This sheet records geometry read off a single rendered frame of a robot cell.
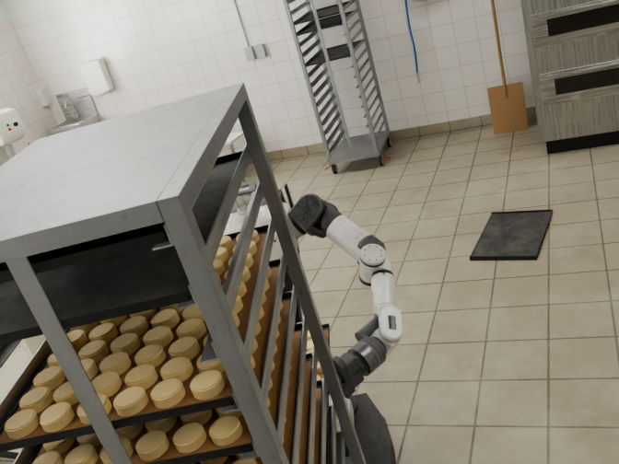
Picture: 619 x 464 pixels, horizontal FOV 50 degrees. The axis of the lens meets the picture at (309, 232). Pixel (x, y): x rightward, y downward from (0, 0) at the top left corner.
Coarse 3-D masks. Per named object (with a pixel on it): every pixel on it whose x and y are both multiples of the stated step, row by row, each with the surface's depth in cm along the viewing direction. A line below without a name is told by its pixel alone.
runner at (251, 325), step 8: (272, 224) 148; (272, 232) 145; (272, 240) 143; (264, 248) 135; (264, 256) 133; (264, 264) 131; (264, 272) 129; (264, 280) 128; (256, 288) 120; (256, 296) 118; (256, 304) 117; (256, 312) 116; (248, 320) 110; (256, 320) 115; (248, 328) 108; (248, 336) 107; (248, 344) 106; (248, 352) 105; (232, 392) 93; (224, 408) 95; (232, 408) 95
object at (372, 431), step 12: (360, 396) 296; (360, 408) 289; (372, 408) 287; (360, 420) 282; (372, 420) 280; (384, 420) 278; (360, 432) 276; (372, 432) 274; (384, 432) 272; (360, 444) 270; (372, 444) 268; (384, 444) 266; (348, 456) 265; (372, 456) 262; (384, 456) 260
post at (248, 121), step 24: (240, 120) 139; (264, 168) 143; (264, 192) 146; (288, 240) 150; (288, 264) 153; (312, 312) 158; (312, 336) 161; (336, 384) 167; (336, 408) 170; (360, 456) 177
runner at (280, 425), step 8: (296, 296) 155; (296, 304) 153; (288, 320) 142; (288, 328) 139; (288, 336) 137; (288, 344) 135; (288, 352) 134; (288, 360) 132; (288, 368) 130; (288, 376) 129; (280, 392) 120; (280, 400) 118; (280, 408) 116; (280, 416) 115; (280, 424) 114; (280, 432) 113
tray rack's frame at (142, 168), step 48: (240, 96) 132; (48, 144) 137; (96, 144) 123; (144, 144) 112; (192, 144) 102; (0, 192) 109; (48, 192) 100; (96, 192) 92; (144, 192) 86; (192, 192) 86; (0, 240) 84; (48, 240) 84; (192, 240) 83; (192, 288) 86; (48, 336) 91; (240, 384) 92; (96, 432) 98
